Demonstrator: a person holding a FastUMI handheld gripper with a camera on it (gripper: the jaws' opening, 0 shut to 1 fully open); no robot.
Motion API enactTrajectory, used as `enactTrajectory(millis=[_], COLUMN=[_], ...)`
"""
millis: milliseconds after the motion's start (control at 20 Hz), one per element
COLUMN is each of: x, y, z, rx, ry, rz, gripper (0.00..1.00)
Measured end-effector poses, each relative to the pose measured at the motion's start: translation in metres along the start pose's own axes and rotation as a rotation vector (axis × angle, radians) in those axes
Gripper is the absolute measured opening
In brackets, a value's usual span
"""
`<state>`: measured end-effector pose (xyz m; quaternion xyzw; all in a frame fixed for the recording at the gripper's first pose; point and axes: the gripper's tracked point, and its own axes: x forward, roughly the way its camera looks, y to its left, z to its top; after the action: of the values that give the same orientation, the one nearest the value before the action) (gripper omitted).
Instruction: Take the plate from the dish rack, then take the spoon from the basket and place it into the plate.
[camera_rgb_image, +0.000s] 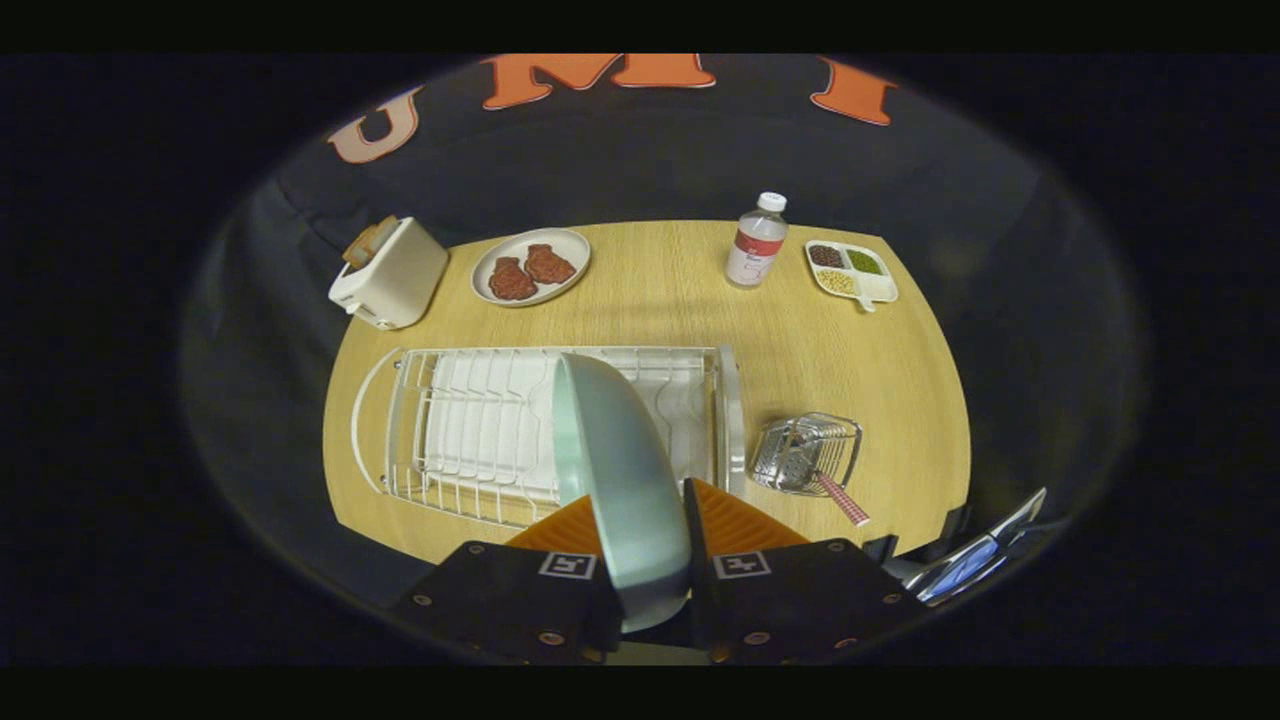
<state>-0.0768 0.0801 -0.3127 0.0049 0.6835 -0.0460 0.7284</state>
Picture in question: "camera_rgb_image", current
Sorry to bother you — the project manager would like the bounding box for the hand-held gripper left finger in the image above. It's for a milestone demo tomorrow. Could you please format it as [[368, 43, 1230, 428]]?
[[388, 495, 623, 666]]

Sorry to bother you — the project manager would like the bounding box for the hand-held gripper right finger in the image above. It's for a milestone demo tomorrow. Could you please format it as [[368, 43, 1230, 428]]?
[[683, 478, 926, 666]]

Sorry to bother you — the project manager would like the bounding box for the checkered handle spoon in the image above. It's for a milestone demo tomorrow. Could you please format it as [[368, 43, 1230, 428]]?
[[790, 440, 871, 528]]

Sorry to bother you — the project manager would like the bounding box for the metal wire basket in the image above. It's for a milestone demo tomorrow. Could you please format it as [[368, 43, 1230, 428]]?
[[750, 412, 863, 498]]

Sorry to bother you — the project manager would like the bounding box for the mint green plate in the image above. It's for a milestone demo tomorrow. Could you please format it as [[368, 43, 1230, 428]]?
[[552, 352, 693, 633]]

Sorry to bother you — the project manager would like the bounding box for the white wire dish rack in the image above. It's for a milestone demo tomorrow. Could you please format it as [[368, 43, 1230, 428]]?
[[350, 345, 748, 529]]

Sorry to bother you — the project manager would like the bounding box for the beige oval plate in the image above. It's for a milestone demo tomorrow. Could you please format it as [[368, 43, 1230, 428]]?
[[470, 228, 592, 308]]

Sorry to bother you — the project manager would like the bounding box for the white drain tray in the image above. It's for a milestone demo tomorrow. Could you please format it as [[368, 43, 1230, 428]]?
[[425, 352, 711, 498]]

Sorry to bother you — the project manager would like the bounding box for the brown meat piece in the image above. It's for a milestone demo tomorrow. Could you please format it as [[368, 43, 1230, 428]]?
[[524, 243, 578, 285], [488, 257, 539, 301]]

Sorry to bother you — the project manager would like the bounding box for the white divided tray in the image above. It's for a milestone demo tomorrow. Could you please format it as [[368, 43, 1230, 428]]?
[[804, 239, 899, 313]]

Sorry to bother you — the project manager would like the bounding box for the cream toaster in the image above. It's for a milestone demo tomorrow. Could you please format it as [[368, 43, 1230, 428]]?
[[328, 215, 451, 331]]

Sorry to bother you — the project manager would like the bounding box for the clear bottle red label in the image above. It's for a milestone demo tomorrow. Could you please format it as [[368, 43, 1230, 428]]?
[[725, 192, 790, 290]]

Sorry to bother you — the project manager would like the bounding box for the bread slice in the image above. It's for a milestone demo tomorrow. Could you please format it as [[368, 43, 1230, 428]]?
[[342, 215, 401, 269]]

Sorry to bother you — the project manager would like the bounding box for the black backdrop cloth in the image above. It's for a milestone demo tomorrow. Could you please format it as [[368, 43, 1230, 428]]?
[[180, 55, 1151, 641]]

